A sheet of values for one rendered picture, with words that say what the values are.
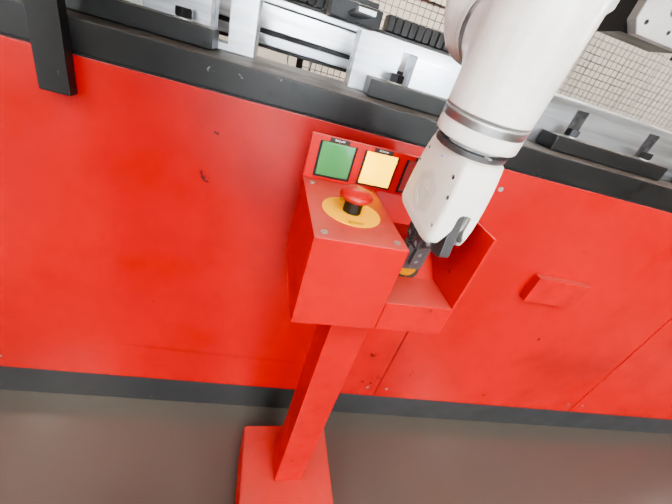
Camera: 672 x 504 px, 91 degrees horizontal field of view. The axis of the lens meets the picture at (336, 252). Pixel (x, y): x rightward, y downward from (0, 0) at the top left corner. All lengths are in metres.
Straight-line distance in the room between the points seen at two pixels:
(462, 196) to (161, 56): 0.46
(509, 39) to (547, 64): 0.04
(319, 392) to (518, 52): 0.52
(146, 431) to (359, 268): 0.84
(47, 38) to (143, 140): 0.16
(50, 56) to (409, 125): 0.53
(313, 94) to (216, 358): 0.67
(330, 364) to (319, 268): 0.24
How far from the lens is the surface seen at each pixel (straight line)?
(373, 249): 0.35
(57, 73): 0.65
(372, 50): 0.71
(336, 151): 0.45
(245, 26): 0.70
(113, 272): 0.81
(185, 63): 0.60
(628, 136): 1.02
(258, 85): 0.58
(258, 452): 0.91
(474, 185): 0.35
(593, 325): 1.17
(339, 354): 0.54
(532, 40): 0.33
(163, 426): 1.08
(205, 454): 1.04
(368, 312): 0.40
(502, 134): 0.34
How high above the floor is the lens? 0.94
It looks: 31 degrees down
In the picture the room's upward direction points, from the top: 18 degrees clockwise
